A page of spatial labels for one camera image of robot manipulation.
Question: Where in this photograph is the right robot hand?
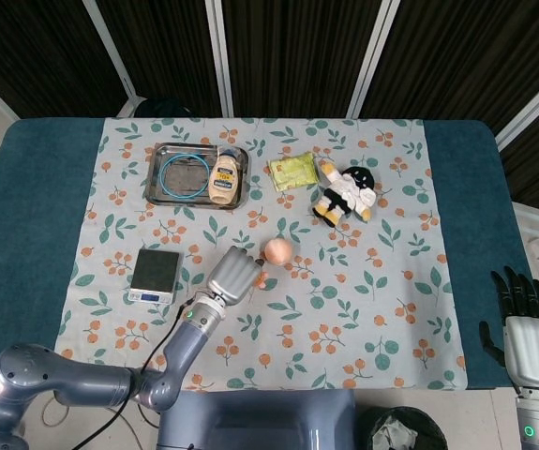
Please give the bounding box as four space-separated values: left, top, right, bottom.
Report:
478 265 539 388

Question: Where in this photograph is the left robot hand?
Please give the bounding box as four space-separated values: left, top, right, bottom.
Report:
206 246 260 308

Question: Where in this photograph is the silver digital kitchen scale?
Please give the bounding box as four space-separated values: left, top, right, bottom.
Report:
127 248 181 305

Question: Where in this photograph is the black white plush toy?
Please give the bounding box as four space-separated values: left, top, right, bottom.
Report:
311 161 377 230

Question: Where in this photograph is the peach coloured ball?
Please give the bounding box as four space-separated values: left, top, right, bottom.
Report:
262 237 293 267

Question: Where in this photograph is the mayonnaise squeeze bottle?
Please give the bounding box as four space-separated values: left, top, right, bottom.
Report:
207 148 244 206

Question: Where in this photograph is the floral print tablecloth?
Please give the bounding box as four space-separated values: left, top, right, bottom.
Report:
55 116 468 393

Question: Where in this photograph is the stainless steel tray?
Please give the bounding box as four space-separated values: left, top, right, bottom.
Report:
144 142 253 210

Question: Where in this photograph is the green snack packet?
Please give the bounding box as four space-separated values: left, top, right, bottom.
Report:
267 152 320 192

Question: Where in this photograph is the blue grey robot torso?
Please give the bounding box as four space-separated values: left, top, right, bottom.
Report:
156 388 359 450

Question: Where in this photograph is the black trash bin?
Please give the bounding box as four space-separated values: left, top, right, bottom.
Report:
369 406 448 450

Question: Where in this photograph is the black object behind table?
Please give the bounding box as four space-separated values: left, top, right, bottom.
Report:
135 97 196 119

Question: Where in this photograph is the teal table cover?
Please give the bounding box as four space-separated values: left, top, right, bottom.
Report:
0 116 532 390

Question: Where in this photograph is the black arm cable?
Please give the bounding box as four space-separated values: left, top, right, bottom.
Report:
81 292 207 450

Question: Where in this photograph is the blue rubber ring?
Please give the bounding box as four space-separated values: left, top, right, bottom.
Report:
158 154 210 199

